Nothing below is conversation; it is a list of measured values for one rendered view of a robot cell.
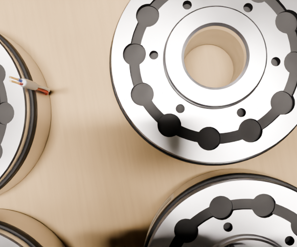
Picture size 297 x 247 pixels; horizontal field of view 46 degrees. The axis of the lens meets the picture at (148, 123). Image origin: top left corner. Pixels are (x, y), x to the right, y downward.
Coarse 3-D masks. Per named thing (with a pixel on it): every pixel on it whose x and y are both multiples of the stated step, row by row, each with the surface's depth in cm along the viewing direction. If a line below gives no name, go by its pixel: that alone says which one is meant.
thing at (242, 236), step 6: (240, 234) 17; (246, 234) 17; (252, 234) 17; (222, 240) 17; (228, 240) 16; (234, 240) 16; (240, 240) 16; (246, 240) 16; (252, 240) 16; (258, 240) 16; (264, 240) 16; (270, 240) 16; (216, 246) 17; (222, 246) 16; (228, 246) 16; (246, 246) 16; (252, 246) 16; (258, 246) 16; (264, 246) 16; (270, 246) 16; (276, 246) 16
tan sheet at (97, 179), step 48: (0, 0) 21; (48, 0) 21; (96, 0) 21; (48, 48) 21; (96, 48) 21; (96, 96) 20; (48, 144) 21; (96, 144) 20; (144, 144) 20; (288, 144) 20; (48, 192) 21; (96, 192) 20; (144, 192) 20; (96, 240) 20; (144, 240) 20
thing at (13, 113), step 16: (0, 48) 18; (0, 64) 18; (16, 64) 18; (0, 80) 18; (16, 80) 18; (0, 96) 18; (16, 96) 18; (0, 112) 18; (16, 112) 18; (0, 128) 18; (16, 128) 17; (0, 144) 18; (16, 144) 17; (0, 160) 17; (16, 160) 18; (0, 176) 17
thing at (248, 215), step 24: (192, 192) 17; (216, 192) 17; (240, 192) 17; (264, 192) 17; (288, 192) 17; (168, 216) 17; (192, 216) 17; (216, 216) 17; (240, 216) 17; (264, 216) 17; (288, 216) 17; (168, 240) 17; (192, 240) 17; (216, 240) 17; (288, 240) 17
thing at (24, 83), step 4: (12, 76) 15; (12, 80) 15; (20, 80) 16; (24, 80) 16; (28, 80) 17; (20, 84) 16; (24, 84) 16; (28, 84) 17; (32, 84) 17; (36, 84) 18; (28, 88) 17; (32, 88) 17; (36, 88) 18; (40, 88) 19; (44, 88) 19; (44, 92) 19; (48, 92) 20
